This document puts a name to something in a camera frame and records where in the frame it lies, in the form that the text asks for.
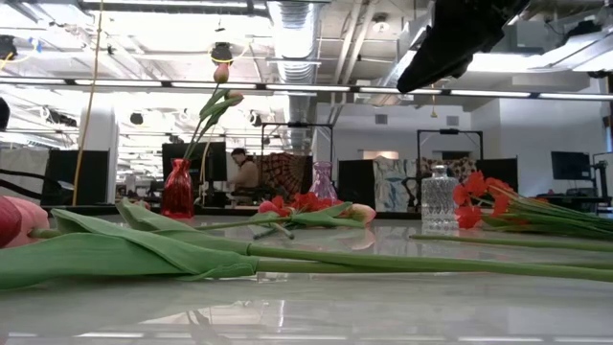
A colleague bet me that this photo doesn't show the white curtain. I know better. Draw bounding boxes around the white curtain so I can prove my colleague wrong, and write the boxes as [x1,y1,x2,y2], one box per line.
[0,148,49,205]

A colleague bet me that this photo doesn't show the black gantry frame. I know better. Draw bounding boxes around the black gantry frame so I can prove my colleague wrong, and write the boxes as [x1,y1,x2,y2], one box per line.
[261,122,335,167]
[416,127,485,173]

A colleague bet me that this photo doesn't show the purple glass vase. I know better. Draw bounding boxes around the purple glass vase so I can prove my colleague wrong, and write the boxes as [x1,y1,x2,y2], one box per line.
[309,161,339,202]

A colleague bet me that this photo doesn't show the pale leaf print fabric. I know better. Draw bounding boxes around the pale leaf print fabric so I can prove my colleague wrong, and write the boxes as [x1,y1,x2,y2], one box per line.
[373,155,422,213]

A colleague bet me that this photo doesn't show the clear glass vase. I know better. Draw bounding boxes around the clear glass vase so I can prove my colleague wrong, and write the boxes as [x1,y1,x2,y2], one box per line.
[420,164,460,231]

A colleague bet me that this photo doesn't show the black monitor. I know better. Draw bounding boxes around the black monitor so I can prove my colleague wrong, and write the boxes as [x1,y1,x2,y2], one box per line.
[550,150,593,181]
[161,141,229,183]

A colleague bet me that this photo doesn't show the red blossom sprig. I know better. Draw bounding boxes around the red blossom sprig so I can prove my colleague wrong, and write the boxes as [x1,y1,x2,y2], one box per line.
[272,191,344,216]
[454,194,613,241]
[452,170,613,226]

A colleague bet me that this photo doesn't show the yellow cable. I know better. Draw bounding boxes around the yellow cable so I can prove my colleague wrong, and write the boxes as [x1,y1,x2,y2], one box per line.
[71,0,105,207]

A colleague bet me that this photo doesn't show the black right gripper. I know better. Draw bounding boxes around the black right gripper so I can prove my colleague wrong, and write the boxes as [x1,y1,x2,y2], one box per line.
[397,0,531,95]

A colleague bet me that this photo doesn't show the red mandala fabric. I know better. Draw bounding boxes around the red mandala fabric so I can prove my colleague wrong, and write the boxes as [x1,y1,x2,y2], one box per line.
[258,151,308,196]

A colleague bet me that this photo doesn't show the dark floral fabric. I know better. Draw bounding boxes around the dark floral fabric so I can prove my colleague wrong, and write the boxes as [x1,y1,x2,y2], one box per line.
[420,157,478,182]

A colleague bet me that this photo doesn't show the red glass vase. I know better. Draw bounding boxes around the red glass vase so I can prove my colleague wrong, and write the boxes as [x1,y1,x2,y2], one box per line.
[160,158,196,220]

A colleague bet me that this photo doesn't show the long ceiling light bar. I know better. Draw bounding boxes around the long ceiling light bar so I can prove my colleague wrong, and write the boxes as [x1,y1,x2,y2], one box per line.
[0,75,613,102]

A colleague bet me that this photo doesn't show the person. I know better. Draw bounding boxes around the person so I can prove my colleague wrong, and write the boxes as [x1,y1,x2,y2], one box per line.
[228,147,262,193]

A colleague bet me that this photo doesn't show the silver ventilation duct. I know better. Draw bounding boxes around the silver ventilation duct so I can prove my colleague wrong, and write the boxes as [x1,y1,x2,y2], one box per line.
[265,0,321,150]

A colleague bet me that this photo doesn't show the black partition panel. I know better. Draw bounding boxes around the black partition panel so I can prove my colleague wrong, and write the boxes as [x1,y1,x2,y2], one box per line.
[476,157,519,193]
[337,159,377,212]
[40,149,110,207]

